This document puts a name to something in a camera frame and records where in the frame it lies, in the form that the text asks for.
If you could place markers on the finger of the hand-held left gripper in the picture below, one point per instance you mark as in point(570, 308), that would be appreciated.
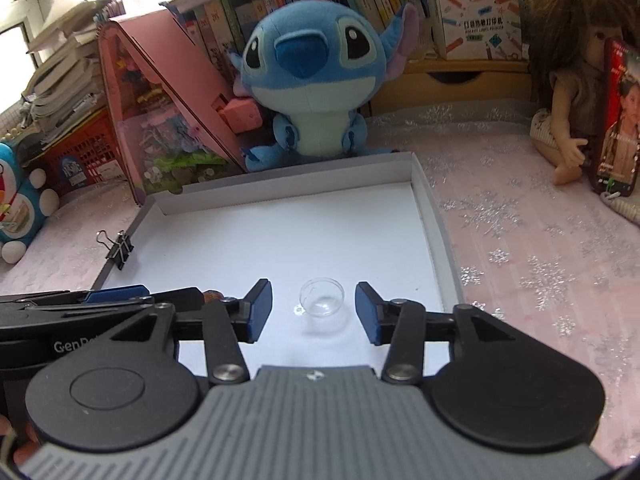
point(115, 292)
point(175, 296)

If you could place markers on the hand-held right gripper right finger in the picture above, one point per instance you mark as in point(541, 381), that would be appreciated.
point(367, 316)

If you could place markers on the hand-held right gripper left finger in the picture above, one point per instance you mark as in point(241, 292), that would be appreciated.
point(260, 310)

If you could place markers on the small clear plastic cup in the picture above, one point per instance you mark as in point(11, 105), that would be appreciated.
point(322, 300)

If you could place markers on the white cardboard box lid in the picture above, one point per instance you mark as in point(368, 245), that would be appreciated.
point(280, 230)

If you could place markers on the person's left hand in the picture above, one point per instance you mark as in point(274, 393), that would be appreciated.
point(22, 452)

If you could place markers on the black binder clip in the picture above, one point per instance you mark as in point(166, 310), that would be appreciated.
point(120, 250)

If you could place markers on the blue robot cat plush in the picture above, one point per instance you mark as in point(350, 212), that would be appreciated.
point(20, 200)

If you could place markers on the red plastic basket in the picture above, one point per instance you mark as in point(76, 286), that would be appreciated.
point(85, 150)

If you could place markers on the pink house-shaped box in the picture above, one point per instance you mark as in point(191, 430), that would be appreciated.
point(165, 125)

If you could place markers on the pink block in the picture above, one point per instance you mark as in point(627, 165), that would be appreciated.
point(242, 115)

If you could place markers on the stack of papers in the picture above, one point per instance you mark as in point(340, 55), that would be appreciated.
point(65, 80)

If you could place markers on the blue alien plush toy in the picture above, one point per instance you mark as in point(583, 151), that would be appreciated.
point(312, 85)

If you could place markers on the wooden drawer unit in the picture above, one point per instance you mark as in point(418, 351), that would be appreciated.
point(450, 90)

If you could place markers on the brown-haired doll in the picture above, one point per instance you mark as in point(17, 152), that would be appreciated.
point(565, 75)

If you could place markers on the white printed carton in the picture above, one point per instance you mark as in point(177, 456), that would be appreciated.
point(475, 22)

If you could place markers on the smartphone with lit screen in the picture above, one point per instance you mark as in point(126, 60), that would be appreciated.
point(620, 120)

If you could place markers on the window frame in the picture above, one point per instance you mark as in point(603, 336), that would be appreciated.
point(30, 5)

